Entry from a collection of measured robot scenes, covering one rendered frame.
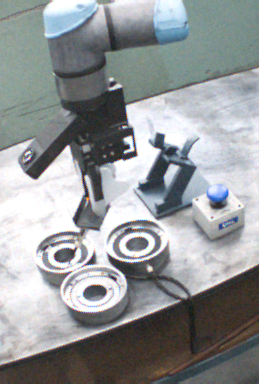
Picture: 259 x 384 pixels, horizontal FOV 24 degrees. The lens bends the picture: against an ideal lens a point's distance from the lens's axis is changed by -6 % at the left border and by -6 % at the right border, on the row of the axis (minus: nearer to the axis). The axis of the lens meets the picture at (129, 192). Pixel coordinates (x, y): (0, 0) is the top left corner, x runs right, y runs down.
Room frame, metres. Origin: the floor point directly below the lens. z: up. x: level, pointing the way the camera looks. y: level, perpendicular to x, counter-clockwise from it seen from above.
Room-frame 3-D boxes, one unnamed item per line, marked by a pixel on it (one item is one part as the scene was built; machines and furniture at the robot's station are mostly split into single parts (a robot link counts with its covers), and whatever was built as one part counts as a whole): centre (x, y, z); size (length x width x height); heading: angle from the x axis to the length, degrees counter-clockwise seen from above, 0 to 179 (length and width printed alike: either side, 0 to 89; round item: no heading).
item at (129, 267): (0.79, 0.00, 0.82); 0.10 x 0.10 x 0.04
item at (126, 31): (0.80, -0.06, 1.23); 0.11 x 0.11 x 0.08; 1
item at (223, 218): (0.84, -0.15, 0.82); 0.08 x 0.07 x 0.05; 107
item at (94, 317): (0.69, 0.08, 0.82); 0.10 x 0.10 x 0.04
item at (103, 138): (0.78, 0.03, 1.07); 0.09 x 0.08 x 0.12; 108
